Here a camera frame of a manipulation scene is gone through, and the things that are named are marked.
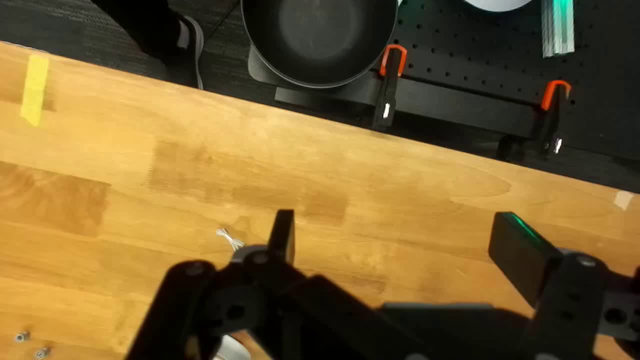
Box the black round pot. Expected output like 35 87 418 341
239 0 401 92

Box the white round object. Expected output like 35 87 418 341
463 0 536 15

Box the yellow tape strip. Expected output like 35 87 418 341
18 52 53 128

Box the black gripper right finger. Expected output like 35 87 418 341
487 210 640 360

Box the orange black clamp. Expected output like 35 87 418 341
373 42 410 132
538 78 574 161

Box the small beige tape piece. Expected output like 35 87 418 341
613 189 637 213

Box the translucent green-lit strip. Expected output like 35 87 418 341
541 0 578 61

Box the grey cable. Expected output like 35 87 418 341
177 15 209 91

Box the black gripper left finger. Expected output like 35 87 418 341
124 209 432 360

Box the black pegboard base plate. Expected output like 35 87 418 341
246 0 640 164

